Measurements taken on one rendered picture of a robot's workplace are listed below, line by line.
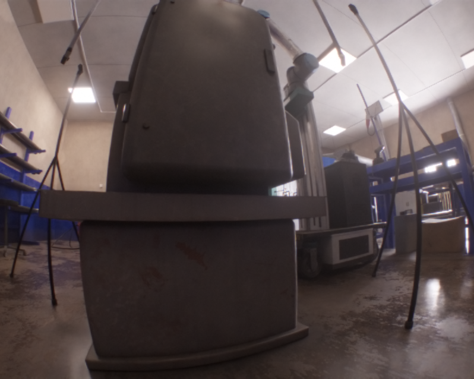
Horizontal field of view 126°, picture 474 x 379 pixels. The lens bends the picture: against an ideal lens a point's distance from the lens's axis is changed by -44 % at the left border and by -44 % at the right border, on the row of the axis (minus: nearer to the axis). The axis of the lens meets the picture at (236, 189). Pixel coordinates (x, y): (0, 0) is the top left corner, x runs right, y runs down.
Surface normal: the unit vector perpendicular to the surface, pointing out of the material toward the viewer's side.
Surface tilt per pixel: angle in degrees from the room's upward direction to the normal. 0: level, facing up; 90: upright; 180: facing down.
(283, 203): 90
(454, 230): 90
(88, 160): 90
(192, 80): 90
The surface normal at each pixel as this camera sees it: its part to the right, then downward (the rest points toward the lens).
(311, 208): 0.37, -0.18
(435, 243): -0.95, -0.01
